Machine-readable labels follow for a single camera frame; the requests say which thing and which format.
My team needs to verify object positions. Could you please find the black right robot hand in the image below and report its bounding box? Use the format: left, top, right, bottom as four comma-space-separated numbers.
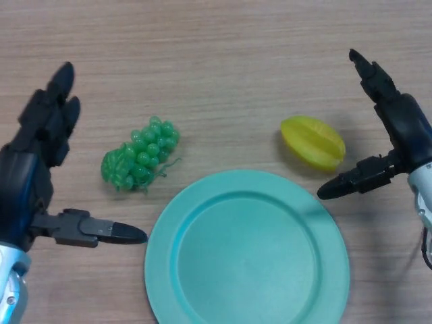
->
316, 49, 432, 200

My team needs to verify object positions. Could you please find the green grape bunch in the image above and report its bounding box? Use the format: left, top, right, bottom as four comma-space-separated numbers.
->
101, 115, 182, 194

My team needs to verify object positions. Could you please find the yellow starfruit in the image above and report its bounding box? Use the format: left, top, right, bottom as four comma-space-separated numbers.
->
279, 115, 347, 174

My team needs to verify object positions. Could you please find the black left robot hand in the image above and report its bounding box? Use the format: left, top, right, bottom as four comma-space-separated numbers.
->
0, 61, 149, 252

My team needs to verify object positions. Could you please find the teal round plate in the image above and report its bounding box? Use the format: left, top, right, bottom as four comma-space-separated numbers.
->
144, 169, 350, 324

